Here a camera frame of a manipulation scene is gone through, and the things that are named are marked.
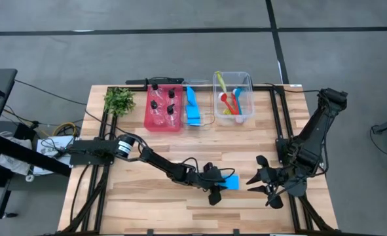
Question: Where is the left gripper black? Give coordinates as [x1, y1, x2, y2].
[189, 161, 229, 207]

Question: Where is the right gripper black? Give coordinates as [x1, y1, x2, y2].
[246, 155, 309, 210]

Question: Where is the clear plastic pump bottle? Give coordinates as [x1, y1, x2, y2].
[148, 82, 163, 99]
[166, 87, 180, 104]
[148, 100, 164, 125]
[165, 103, 181, 128]

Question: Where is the red plastic kitchen utensil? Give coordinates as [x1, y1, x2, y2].
[218, 92, 238, 115]

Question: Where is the red plastic spoon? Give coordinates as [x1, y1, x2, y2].
[230, 88, 240, 115]

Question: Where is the lime green dish wand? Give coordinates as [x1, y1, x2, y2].
[214, 70, 232, 115]

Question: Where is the small clear organizer bin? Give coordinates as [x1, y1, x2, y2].
[181, 77, 217, 130]

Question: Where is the pink plastic bin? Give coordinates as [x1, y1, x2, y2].
[143, 84, 185, 133]

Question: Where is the large clear plastic bin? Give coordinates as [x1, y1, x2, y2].
[212, 71, 256, 124]

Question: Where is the black power strip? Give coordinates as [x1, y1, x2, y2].
[124, 76, 185, 87]

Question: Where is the green plant in white pot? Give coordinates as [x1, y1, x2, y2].
[103, 87, 137, 118]

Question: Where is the white paper sheet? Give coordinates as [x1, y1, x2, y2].
[32, 135, 75, 176]

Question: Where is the white plastic bag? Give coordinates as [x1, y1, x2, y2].
[0, 130, 33, 177]

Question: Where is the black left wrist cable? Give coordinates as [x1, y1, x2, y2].
[182, 156, 236, 184]

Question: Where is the black aluminium rig frame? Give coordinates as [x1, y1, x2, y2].
[57, 83, 340, 236]

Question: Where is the black floor cable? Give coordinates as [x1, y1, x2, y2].
[14, 79, 122, 132]
[265, 82, 322, 94]

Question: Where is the yellow coiled cable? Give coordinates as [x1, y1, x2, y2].
[51, 121, 79, 137]

